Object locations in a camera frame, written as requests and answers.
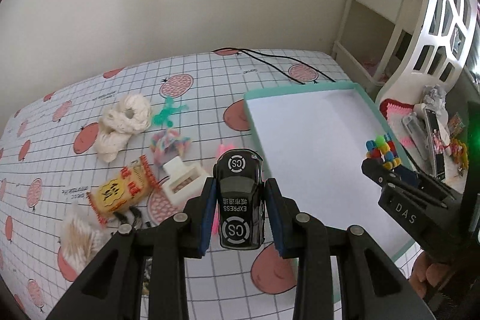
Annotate colourful block fidget toy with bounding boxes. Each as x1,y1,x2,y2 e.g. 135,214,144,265
365,133,402,171

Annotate bag of cotton swabs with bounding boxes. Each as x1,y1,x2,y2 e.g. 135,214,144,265
60,202,110,274

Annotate black gold action figure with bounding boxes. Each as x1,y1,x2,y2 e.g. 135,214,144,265
114,206,152,296

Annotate yellow rice cracker packet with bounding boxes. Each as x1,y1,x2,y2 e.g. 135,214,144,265
87,155,161,226

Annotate white hair claw clip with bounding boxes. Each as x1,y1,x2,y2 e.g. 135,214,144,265
162,157,209,210

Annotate black toy car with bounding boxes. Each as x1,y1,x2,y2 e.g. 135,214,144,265
220,149,265,251

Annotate pink hair roller clip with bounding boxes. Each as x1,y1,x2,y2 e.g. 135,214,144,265
211,144,235,235

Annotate pastel rainbow fuzzy scrunchie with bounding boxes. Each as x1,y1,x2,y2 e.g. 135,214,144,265
150,128,191,166

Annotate cream lace scrunchies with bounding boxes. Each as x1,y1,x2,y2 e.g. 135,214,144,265
94,93,153,163

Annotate green rubber lizard toy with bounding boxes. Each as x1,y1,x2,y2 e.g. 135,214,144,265
152,96,189,128

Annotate person's right hand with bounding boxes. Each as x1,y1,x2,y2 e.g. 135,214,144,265
408,251,454,299

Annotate grey phone stand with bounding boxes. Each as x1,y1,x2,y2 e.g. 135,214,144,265
402,112,429,161

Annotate smartphone on stand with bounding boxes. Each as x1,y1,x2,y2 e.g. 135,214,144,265
423,108,446,181

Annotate crochet red pink mat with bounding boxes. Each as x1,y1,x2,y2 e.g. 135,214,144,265
379,98,426,165

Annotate teal shallow box tray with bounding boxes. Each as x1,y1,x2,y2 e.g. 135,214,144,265
244,81,420,276

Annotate crumpled grey tissue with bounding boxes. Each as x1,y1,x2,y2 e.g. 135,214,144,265
422,85,447,113

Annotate white cutout headboard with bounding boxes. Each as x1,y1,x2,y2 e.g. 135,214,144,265
376,0,478,104

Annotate checked fruit print bedsheet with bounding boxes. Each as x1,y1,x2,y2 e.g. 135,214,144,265
0,49,421,320

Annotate white bedside shelf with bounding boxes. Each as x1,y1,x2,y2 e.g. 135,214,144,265
332,0,423,98

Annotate black cable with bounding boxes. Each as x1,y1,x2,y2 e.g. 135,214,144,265
211,47,337,85

